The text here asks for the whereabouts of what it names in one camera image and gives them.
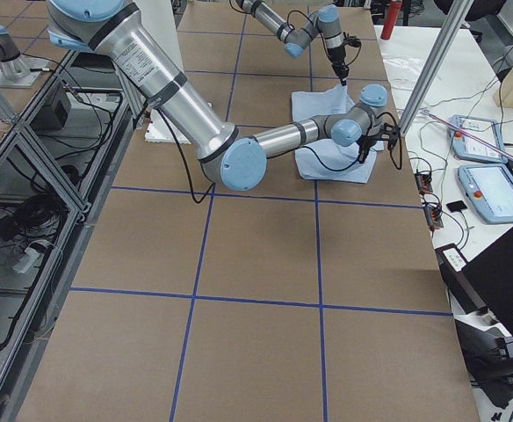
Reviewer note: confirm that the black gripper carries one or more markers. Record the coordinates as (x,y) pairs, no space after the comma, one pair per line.
(365,143)
(338,56)

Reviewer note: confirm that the black laptop computer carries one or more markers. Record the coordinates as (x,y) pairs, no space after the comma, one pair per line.
(485,286)

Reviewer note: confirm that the grey aluminium frame post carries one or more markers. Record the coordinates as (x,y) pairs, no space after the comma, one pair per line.
(439,50)

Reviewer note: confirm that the upper blue teach pendant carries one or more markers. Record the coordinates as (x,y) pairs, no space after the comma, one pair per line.
(466,148)

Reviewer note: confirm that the black box on table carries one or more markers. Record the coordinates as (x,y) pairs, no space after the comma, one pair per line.
(450,259)

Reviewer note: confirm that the red cylinder bottle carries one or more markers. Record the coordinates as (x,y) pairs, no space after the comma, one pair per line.
(391,19)

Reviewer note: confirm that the orange connector board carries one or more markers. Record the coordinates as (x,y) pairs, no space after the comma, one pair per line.
(433,215)
(423,182)

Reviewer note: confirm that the lower blue teach pendant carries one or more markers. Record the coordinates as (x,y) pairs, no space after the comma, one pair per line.
(489,187)

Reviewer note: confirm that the clear plastic bag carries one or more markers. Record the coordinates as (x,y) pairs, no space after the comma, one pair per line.
(403,71)

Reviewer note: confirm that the blue teach pendant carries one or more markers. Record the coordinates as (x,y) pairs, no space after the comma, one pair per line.
(466,148)
(489,187)

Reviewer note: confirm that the light blue button-up shirt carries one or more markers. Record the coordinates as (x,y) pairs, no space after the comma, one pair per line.
(324,159)

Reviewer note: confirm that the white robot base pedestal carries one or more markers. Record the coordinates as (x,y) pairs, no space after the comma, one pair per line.
(158,19)

